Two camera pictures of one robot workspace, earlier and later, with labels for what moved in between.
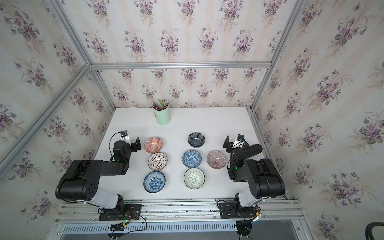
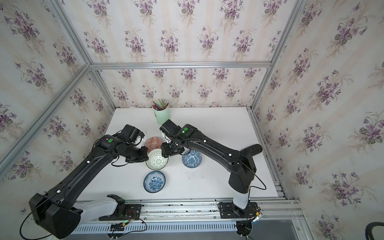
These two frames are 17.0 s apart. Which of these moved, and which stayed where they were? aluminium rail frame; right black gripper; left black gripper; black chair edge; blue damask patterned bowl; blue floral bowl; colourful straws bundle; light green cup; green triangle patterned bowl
Moved: left black gripper; right black gripper; green triangle patterned bowl
Stayed: aluminium rail frame; light green cup; colourful straws bundle; blue damask patterned bowl; blue floral bowl; black chair edge
